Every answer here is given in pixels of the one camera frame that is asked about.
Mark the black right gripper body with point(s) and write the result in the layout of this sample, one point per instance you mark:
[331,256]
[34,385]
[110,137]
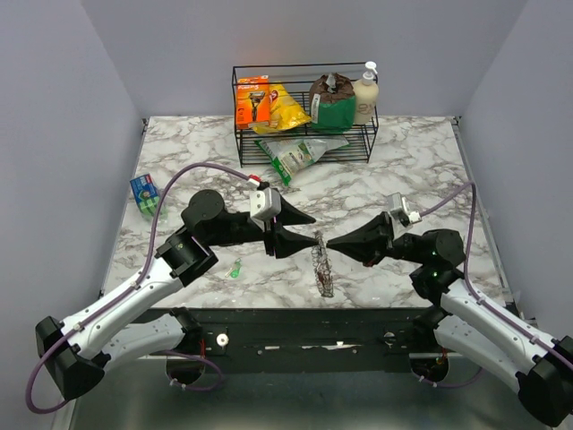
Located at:
[405,246]

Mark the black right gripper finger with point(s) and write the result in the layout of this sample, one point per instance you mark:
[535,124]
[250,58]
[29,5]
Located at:
[374,230]
[363,252]

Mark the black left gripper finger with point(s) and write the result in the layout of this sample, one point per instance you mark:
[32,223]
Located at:
[288,243]
[290,215]

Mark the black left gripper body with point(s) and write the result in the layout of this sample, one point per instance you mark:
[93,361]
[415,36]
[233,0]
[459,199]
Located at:
[249,231]

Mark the green key tag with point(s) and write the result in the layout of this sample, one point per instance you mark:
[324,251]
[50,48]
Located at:
[235,269]

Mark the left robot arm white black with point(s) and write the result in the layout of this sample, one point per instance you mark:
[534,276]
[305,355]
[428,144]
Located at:
[78,350]

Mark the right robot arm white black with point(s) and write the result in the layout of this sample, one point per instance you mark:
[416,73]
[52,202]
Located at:
[532,363]

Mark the green white plastic pouch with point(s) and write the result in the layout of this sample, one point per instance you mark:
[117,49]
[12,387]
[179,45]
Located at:
[288,156]

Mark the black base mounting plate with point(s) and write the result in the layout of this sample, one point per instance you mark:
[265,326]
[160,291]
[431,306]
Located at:
[285,341]

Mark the blue green toothpaste box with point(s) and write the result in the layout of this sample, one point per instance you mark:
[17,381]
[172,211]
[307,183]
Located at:
[146,195]

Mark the yellow snack bag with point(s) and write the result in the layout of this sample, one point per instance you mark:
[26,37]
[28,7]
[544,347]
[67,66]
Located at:
[285,112]

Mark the brown green bag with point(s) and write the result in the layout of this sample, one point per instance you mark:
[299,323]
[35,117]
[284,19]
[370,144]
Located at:
[332,103]

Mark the orange razor package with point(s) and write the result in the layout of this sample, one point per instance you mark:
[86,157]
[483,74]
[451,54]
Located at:
[252,102]

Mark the cream lotion pump bottle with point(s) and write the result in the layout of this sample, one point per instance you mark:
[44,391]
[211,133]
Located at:
[366,93]

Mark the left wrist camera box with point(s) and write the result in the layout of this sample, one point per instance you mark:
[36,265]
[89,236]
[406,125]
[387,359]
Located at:
[265,202]

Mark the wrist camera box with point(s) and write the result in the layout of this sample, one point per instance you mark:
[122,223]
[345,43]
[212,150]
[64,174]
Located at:
[399,205]
[265,202]

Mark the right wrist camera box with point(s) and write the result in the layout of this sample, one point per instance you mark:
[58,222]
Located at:
[399,205]

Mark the aluminium rail frame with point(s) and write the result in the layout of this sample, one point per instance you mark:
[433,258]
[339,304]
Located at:
[139,397]

